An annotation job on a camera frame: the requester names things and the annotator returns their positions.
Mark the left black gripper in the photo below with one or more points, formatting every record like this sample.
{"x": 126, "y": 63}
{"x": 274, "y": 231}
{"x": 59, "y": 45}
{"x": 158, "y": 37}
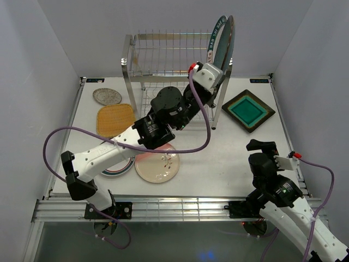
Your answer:
{"x": 210, "y": 98}

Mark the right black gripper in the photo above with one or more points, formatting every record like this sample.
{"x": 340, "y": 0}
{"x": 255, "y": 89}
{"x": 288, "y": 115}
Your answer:
{"x": 268, "y": 147}

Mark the dark blue round plate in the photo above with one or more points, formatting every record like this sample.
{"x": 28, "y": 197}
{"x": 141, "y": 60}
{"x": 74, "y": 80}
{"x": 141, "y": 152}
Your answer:
{"x": 224, "y": 49}

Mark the white plate teal lettered rim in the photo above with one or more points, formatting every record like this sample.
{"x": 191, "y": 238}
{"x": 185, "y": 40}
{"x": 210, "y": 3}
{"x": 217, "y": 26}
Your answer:
{"x": 213, "y": 37}

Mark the pink cream floral plate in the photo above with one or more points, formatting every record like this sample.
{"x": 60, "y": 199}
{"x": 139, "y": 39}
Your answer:
{"x": 157, "y": 167}

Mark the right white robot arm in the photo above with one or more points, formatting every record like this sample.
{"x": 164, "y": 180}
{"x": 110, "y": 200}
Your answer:
{"x": 279, "y": 200}

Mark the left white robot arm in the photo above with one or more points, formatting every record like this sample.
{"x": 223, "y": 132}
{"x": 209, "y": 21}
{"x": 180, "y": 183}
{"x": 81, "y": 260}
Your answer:
{"x": 170, "y": 109}

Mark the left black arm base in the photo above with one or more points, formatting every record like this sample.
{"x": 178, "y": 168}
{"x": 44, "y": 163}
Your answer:
{"x": 114, "y": 210}

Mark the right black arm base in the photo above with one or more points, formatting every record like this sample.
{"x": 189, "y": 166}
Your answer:
{"x": 240, "y": 209}

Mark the steel two-tier dish rack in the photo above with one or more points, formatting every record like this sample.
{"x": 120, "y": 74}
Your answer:
{"x": 153, "y": 60}

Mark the green black square plate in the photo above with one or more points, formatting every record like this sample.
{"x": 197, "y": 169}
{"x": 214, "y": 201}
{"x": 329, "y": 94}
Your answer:
{"x": 248, "y": 110}

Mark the right blue table label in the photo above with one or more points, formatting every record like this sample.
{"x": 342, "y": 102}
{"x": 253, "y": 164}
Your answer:
{"x": 259, "y": 81}

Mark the blue table label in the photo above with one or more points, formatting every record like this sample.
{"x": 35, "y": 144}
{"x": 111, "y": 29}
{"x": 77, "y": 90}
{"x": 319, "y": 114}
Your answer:
{"x": 95, "y": 80}
{"x": 259, "y": 81}

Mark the yellow woven square plate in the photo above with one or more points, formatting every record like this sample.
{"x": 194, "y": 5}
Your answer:
{"x": 112, "y": 120}

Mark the speckled grey round plate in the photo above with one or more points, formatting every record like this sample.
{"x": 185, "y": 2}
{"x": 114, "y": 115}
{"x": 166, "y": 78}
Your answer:
{"x": 107, "y": 96}

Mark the white plate green red rim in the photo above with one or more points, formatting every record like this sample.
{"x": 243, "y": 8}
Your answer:
{"x": 120, "y": 168}

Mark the left blue table label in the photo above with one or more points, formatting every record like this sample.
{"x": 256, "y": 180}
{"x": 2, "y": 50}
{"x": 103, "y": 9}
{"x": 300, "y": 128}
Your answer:
{"x": 95, "y": 80}

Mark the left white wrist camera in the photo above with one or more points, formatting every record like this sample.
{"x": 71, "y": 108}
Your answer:
{"x": 206, "y": 75}

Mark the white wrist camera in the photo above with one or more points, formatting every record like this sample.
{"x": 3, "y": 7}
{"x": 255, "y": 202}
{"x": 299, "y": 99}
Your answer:
{"x": 291, "y": 162}
{"x": 206, "y": 75}

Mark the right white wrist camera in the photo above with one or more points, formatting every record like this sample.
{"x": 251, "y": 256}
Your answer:
{"x": 291, "y": 162}

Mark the aluminium front frame rail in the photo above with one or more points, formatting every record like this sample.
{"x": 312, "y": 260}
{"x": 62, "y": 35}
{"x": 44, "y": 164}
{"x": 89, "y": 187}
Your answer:
{"x": 139, "y": 209}

